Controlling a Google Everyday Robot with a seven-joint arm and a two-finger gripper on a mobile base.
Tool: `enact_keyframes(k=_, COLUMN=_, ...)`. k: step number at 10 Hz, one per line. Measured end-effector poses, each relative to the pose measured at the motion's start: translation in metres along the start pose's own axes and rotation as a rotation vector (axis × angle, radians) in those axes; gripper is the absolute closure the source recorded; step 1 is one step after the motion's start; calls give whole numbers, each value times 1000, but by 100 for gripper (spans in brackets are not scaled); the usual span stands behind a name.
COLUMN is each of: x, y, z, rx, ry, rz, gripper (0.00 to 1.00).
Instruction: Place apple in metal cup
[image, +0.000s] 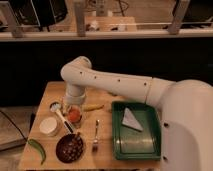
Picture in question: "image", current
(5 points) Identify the red apple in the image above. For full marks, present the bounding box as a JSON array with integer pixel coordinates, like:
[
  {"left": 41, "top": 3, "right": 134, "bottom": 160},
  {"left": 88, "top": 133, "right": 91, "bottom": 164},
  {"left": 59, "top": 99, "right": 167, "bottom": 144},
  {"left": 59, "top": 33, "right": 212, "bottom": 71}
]
[{"left": 67, "top": 108, "right": 81, "bottom": 123}]

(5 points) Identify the silver fork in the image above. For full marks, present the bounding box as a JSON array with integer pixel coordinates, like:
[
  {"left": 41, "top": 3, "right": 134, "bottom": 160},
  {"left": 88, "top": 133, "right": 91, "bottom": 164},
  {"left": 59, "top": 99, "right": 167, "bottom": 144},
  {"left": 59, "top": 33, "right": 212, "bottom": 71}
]
[{"left": 92, "top": 120, "right": 99, "bottom": 152}]

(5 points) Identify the green plastic tray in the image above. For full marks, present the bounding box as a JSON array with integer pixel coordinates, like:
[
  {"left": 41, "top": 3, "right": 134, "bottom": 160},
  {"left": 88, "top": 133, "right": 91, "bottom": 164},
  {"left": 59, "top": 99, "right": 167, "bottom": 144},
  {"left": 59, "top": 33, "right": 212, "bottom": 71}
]
[{"left": 111, "top": 101, "right": 161, "bottom": 160}]

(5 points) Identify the yellow banana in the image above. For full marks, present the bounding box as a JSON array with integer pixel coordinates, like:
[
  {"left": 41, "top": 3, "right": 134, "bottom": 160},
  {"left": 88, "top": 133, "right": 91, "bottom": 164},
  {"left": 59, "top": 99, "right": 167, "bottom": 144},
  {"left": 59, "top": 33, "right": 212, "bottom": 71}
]
[{"left": 83, "top": 104, "right": 104, "bottom": 112}]

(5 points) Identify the dark brown bowl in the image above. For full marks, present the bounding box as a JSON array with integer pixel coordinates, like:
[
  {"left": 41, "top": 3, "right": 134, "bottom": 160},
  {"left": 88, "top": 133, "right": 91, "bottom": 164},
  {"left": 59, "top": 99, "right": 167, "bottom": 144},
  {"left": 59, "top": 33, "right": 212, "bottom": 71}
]
[{"left": 56, "top": 133, "right": 84, "bottom": 163}]

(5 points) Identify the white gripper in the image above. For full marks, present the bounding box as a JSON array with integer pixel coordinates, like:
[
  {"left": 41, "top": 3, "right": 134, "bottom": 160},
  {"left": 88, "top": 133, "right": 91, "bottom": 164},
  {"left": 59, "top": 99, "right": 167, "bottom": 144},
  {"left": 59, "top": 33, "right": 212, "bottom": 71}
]
[{"left": 63, "top": 92, "right": 86, "bottom": 110}]

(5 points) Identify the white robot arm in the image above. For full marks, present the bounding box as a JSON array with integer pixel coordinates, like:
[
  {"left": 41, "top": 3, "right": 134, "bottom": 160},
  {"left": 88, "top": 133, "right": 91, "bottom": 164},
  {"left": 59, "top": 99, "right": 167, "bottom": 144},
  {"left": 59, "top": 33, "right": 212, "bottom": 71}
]
[{"left": 61, "top": 56, "right": 213, "bottom": 171}]

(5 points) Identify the white round container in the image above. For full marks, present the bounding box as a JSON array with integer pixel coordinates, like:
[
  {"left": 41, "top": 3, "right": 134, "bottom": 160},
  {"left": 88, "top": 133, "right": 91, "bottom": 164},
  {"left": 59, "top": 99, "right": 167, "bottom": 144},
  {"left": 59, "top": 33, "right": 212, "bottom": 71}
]
[{"left": 39, "top": 117, "right": 58, "bottom": 136}]

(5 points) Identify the wooden railing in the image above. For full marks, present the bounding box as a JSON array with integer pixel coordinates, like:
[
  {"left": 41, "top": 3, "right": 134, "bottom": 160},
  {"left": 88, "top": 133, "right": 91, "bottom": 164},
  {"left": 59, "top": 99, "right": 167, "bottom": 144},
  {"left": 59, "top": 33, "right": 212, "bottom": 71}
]
[{"left": 0, "top": 0, "right": 213, "bottom": 41}]

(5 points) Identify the grey folded cloth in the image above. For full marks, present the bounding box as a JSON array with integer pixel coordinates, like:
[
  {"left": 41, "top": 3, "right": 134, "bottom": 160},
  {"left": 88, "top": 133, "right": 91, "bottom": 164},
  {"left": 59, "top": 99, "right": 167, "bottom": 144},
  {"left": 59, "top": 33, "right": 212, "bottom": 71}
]
[{"left": 122, "top": 108, "right": 143, "bottom": 132}]

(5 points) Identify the green chili pepper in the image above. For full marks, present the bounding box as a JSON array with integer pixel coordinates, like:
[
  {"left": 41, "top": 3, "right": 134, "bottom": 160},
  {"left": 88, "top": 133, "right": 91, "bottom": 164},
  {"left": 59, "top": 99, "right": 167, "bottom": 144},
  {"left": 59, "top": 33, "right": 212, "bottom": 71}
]
[{"left": 28, "top": 139, "right": 46, "bottom": 164}]

